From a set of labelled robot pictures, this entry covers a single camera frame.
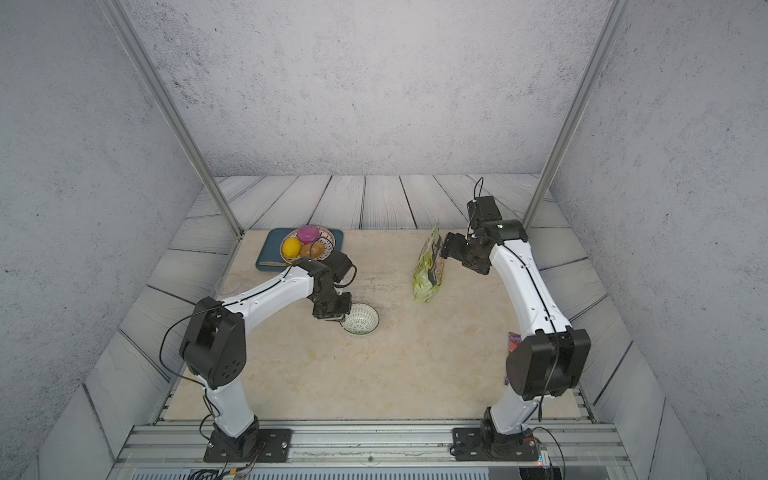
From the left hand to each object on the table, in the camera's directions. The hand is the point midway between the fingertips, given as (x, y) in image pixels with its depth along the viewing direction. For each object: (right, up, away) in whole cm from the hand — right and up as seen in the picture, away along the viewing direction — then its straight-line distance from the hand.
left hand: (351, 319), depth 88 cm
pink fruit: (-20, +26, +24) cm, 41 cm away
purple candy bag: (+48, -7, +3) cm, 49 cm away
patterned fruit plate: (-15, +26, +30) cm, 42 cm away
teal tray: (-34, +20, +27) cm, 48 cm away
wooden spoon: (-31, +15, +24) cm, 42 cm away
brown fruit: (-16, +20, +20) cm, 33 cm away
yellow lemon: (-24, +21, +21) cm, 39 cm away
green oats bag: (+23, +14, +3) cm, 27 cm away
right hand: (+29, +19, -6) cm, 35 cm away
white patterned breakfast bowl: (+3, -1, +4) cm, 5 cm away
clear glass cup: (-43, +9, +15) cm, 46 cm away
